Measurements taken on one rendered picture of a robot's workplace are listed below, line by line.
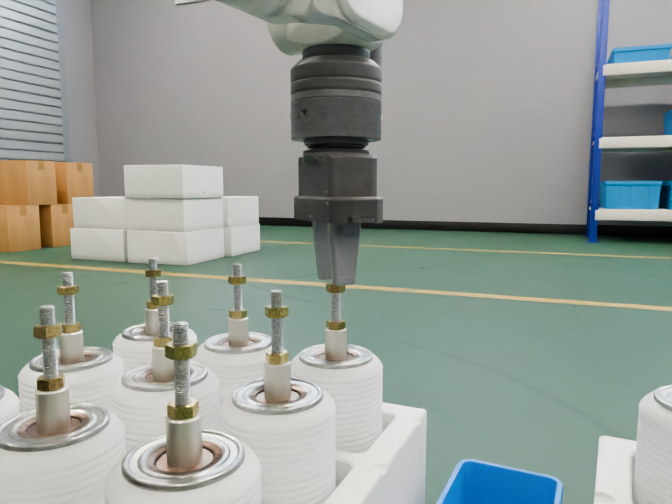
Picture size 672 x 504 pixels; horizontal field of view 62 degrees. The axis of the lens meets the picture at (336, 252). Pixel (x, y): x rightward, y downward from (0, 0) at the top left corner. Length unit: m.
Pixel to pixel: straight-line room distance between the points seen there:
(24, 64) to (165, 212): 4.01
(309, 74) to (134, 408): 0.33
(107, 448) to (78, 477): 0.02
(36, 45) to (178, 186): 4.20
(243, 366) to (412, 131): 5.09
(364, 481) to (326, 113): 0.32
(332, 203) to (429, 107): 5.11
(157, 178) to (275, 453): 2.79
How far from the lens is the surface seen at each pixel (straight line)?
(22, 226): 4.22
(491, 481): 0.68
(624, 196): 4.73
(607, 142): 4.68
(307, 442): 0.45
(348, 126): 0.51
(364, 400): 0.55
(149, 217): 3.23
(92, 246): 3.52
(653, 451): 0.53
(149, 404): 0.51
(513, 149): 5.44
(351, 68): 0.52
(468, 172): 5.47
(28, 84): 6.91
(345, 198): 0.50
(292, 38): 0.56
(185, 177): 3.10
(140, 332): 0.71
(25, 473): 0.43
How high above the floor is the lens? 0.42
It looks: 7 degrees down
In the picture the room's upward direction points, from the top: straight up
